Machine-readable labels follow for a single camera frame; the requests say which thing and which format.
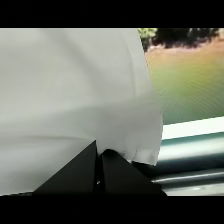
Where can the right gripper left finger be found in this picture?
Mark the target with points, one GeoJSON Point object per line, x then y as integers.
{"type": "Point", "coordinates": [78, 176]}

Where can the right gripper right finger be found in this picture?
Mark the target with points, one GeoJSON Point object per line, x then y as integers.
{"type": "Point", "coordinates": [125, 176]}

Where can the white T-shirt with red print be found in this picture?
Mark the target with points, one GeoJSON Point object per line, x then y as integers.
{"type": "Point", "coordinates": [73, 100]}

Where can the silver frame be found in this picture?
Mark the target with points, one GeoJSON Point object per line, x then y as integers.
{"type": "Point", "coordinates": [190, 160]}

